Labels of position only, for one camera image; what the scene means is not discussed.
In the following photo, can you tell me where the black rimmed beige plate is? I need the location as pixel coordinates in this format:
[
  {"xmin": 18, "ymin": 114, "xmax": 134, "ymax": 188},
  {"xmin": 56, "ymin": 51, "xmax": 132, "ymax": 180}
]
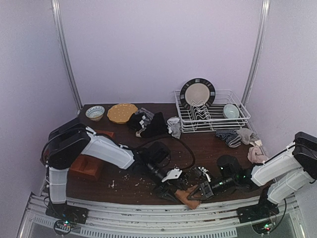
[{"xmin": 179, "ymin": 78, "xmax": 216, "ymax": 110}]

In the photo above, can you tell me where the white wire dish rack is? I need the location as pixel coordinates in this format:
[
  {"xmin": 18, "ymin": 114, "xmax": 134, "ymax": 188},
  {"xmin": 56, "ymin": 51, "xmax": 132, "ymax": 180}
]
[{"xmin": 174, "ymin": 90, "xmax": 251, "ymax": 133}]

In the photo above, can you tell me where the black underwear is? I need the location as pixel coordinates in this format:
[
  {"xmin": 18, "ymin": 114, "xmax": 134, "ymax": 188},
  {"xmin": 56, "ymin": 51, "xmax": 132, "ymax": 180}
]
[{"xmin": 127, "ymin": 112, "xmax": 168, "ymax": 138}]

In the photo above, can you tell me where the blue striped underwear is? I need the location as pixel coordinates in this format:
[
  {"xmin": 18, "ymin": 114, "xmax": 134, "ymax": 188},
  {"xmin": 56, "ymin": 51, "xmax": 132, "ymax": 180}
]
[{"xmin": 215, "ymin": 129, "xmax": 241, "ymax": 148}]

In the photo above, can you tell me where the blue patterned bowl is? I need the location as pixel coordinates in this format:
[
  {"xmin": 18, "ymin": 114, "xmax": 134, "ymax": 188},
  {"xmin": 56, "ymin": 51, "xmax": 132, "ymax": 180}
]
[{"xmin": 85, "ymin": 106, "xmax": 105, "ymax": 121}]

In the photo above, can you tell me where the right metal corner post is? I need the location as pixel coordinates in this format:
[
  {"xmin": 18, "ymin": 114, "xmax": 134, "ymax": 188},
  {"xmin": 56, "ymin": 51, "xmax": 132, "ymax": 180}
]
[{"xmin": 241, "ymin": 0, "xmax": 270, "ymax": 106}]

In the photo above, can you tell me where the tan brown boxer underwear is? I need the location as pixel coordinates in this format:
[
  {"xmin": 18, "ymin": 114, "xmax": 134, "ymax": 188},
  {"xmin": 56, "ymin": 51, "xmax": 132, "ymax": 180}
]
[{"xmin": 174, "ymin": 185, "xmax": 201, "ymax": 210}]

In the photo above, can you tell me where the metal front rail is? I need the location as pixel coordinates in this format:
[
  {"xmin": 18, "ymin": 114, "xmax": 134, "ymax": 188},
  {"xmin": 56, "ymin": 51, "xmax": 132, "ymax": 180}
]
[{"xmin": 17, "ymin": 194, "xmax": 309, "ymax": 238}]

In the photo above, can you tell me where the grey underwear pile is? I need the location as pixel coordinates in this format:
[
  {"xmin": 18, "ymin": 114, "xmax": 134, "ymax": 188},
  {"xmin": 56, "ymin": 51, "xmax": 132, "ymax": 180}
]
[{"xmin": 135, "ymin": 108, "xmax": 155, "ymax": 127}]

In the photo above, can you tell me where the grey white underwear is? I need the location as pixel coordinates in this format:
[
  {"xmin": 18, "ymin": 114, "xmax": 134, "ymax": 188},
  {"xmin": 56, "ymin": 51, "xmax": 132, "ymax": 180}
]
[{"xmin": 167, "ymin": 117, "xmax": 181, "ymax": 139}]

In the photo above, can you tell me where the left metal corner post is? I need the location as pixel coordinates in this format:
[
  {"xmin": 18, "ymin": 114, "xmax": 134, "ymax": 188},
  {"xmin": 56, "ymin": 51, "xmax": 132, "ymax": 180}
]
[{"xmin": 51, "ymin": 0, "xmax": 83, "ymax": 111}]

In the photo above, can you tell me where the yellow dotted plate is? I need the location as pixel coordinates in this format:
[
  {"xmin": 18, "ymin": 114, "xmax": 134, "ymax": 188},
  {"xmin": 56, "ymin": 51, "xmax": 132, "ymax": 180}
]
[{"xmin": 107, "ymin": 103, "xmax": 138, "ymax": 124}]

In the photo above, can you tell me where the pink beige underwear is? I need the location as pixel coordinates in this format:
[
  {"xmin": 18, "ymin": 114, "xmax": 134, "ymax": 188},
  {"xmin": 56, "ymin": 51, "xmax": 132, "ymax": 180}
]
[{"xmin": 247, "ymin": 140, "xmax": 268, "ymax": 164}]

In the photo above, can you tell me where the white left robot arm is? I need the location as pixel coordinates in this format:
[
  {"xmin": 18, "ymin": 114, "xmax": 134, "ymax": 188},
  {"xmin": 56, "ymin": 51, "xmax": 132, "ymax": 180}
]
[{"xmin": 41, "ymin": 119, "xmax": 187, "ymax": 218}]

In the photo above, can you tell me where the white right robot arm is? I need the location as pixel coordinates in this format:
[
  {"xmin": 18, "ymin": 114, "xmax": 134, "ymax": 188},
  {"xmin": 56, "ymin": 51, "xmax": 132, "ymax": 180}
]
[{"xmin": 187, "ymin": 131, "xmax": 317, "ymax": 223}]

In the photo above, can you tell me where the metal corner post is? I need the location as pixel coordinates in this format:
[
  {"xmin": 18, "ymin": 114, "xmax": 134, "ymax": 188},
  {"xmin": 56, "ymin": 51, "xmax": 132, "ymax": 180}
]
[
  {"xmin": 241, "ymin": 0, "xmax": 270, "ymax": 106},
  {"xmin": 51, "ymin": 0, "xmax": 83, "ymax": 111}
]

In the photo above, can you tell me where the light green bowl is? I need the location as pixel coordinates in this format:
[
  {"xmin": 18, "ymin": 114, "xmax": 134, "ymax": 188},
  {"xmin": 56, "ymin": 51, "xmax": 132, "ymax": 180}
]
[{"xmin": 223, "ymin": 104, "xmax": 240, "ymax": 119}]

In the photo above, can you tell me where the brown wooden organizer box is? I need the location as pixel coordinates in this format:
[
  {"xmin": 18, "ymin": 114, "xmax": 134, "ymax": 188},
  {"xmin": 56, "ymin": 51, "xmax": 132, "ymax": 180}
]
[{"xmin": 69, "ymin": 130, "xmax": 115, "ymax": 181}]

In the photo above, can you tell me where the grey cloth by rack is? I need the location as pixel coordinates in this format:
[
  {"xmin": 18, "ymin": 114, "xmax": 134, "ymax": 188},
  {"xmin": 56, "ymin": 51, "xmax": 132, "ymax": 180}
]
[{"xmin": 236, "ymin": 128, "xmax": 260, "ymax": 145}]

